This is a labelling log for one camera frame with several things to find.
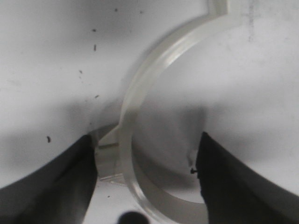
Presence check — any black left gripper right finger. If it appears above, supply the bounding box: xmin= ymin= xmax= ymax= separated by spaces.
xmin=196 ymin=132 xmax=299 ymax=224

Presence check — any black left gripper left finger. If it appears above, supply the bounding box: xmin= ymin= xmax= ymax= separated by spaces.
xmin=0 ymin=135 xmax=97 ymax=224

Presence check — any white half pipe clamp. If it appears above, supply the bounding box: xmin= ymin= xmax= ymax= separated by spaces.
xmin=99 ymin=0 xmax=240 ymax=224

